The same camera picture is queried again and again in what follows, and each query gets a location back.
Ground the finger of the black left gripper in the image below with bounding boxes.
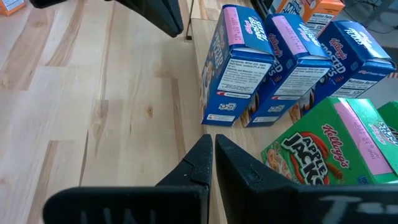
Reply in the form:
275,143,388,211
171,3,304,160
29,0,185,39

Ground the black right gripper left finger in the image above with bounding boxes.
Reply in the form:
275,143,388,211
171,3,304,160
42,133,214,224

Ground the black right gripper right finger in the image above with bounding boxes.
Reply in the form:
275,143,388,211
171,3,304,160
214,134,398,224

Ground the green Apple Jacks cereal box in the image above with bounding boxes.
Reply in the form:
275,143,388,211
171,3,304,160
261,96,398,187
377,100,398,141

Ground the blue Frosted Flakes cereal box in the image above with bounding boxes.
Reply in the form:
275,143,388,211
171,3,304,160
200,4,277,127
289,19,397,124
241,13,334,128

